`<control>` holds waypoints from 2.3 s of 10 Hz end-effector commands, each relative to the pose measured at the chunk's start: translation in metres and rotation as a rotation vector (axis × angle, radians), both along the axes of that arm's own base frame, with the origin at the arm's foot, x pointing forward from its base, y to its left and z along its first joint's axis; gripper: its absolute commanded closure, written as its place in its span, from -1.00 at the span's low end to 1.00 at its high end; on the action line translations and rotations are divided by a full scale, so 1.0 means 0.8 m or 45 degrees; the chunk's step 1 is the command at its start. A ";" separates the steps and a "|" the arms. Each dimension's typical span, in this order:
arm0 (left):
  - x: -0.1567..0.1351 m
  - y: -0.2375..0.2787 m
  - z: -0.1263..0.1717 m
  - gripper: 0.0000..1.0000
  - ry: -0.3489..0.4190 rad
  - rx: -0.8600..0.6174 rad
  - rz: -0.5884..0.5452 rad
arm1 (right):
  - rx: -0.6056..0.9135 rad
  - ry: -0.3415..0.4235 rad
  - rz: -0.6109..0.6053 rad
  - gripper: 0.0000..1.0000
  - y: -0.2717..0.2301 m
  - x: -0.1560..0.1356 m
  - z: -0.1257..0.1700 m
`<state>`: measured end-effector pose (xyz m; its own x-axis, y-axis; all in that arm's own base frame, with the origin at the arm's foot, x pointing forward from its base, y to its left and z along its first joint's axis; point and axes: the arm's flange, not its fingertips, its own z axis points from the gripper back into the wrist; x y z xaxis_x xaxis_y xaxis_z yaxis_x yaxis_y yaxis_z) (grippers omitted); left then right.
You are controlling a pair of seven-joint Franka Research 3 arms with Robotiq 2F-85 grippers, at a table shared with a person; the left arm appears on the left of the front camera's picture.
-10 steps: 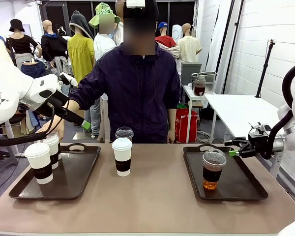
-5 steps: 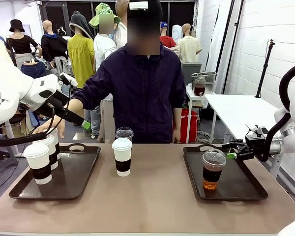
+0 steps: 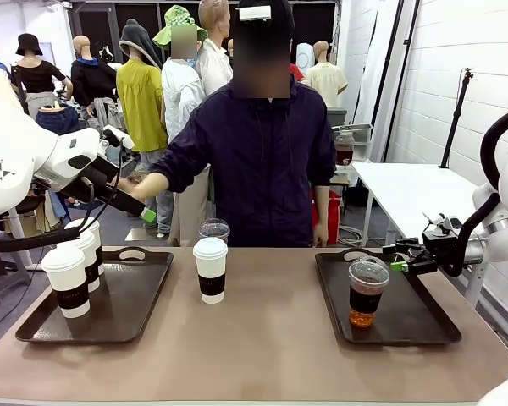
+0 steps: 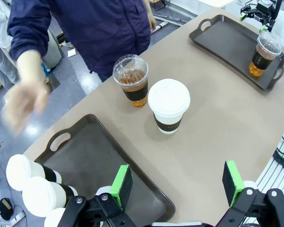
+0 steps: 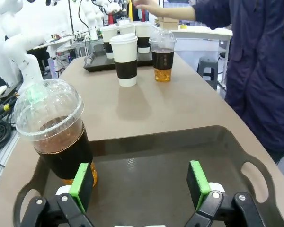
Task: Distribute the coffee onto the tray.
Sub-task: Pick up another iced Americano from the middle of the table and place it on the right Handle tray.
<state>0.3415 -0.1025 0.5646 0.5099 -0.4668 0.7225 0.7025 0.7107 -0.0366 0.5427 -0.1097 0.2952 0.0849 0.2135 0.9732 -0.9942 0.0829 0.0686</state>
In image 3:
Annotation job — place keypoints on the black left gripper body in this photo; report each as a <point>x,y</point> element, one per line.
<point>97,177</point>

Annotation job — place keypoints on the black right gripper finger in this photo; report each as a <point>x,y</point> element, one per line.
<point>412,265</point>
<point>406,246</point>

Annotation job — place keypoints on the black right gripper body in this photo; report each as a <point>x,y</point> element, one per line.
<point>442,249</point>

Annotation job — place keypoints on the white paper coffee cup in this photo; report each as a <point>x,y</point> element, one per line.
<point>67,279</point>
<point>91,270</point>
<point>91,223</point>
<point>211,270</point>

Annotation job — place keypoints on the clear plastic iced coffee cup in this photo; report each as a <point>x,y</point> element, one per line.
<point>367,292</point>
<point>214,230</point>

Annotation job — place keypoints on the person's left forearm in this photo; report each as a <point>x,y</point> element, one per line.
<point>319,205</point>

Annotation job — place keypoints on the person's right forearm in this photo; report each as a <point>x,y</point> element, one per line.
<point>158,184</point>

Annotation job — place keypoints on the dark brown plastic tray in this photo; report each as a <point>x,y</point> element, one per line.
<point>131,296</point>
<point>406,313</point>

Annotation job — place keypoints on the person's right hand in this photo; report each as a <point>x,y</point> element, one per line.
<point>137,186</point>

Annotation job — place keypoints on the person's left hand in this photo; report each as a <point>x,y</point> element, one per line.
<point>320,234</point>

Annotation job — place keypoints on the mannequin legs in blue jeans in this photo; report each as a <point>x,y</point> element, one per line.
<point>61,118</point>

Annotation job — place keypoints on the red bag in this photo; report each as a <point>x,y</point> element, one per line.
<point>333,215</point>

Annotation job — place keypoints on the mannequin in yellow shirt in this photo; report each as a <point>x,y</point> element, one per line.
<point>141,105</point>

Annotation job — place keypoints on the small white side table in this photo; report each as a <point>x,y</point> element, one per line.
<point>343,177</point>

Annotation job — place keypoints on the mannequin in black sweater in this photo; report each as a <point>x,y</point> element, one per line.
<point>94,82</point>

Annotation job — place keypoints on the glass jar with dark liquid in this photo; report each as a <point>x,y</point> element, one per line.
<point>345,148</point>

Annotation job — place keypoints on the figure with green checked hat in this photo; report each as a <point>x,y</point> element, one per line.
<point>182,97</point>

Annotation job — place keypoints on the mannequin with black hat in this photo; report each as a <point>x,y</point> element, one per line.
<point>36,78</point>

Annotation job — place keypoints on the person in navy jacket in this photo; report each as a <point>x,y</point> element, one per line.
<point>258,169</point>

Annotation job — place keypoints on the black tripod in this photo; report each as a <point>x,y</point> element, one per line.
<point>455,118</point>

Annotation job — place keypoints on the grey stool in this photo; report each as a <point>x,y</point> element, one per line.
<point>4,275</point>

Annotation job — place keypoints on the grey bin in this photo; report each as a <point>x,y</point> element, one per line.
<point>338,116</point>

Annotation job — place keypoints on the bald mannequin in white shirt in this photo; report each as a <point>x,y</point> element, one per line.
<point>213,59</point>

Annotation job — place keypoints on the black light stand pole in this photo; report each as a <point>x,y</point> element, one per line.
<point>391,80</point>

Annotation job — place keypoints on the mannequin in cream shirt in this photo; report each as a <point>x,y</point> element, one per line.
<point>326,82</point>

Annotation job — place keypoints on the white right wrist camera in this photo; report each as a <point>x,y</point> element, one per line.
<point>444,223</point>

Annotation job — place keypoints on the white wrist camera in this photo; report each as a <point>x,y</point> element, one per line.
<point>118,136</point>
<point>444,223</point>

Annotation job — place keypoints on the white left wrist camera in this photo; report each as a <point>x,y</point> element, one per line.
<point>118,136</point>

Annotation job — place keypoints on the white head-mounted camera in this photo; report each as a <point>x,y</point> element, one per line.
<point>255,12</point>

